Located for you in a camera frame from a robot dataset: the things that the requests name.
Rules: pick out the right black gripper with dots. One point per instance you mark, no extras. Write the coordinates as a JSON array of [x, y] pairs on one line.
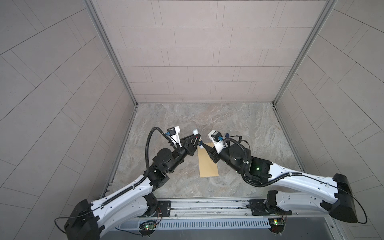
[[210, 151]]

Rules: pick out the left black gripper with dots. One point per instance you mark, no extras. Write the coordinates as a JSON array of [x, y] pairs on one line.
[[184, 143]]

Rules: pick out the tan kraft paper envelope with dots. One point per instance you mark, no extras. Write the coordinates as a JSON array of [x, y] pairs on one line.
[[207, 167]]

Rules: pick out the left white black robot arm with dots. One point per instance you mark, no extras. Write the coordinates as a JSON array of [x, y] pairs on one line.
[[91, 221]]

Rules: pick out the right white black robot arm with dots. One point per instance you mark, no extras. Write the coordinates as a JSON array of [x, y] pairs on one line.
[[324, 194]]

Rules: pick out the left green circuit board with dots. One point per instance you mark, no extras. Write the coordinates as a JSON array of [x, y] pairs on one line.
[[148, 226]]

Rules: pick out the right circuit board module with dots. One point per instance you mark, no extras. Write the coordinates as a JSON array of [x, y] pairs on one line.
[[277, 226]]

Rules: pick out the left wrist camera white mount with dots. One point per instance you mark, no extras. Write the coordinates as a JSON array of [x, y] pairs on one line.
[[174, 134]]

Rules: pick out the aluminium mounting rail frame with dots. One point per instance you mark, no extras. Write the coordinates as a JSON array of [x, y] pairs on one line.
[[210, 207]]

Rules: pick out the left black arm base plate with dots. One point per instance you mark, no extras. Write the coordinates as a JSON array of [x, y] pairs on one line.
[[160, 207]]

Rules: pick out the white slotted cable duct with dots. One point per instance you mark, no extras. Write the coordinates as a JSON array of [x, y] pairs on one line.
[[211, 224]]

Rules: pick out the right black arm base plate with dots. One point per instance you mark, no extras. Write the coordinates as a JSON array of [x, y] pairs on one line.
[[259, 208]]

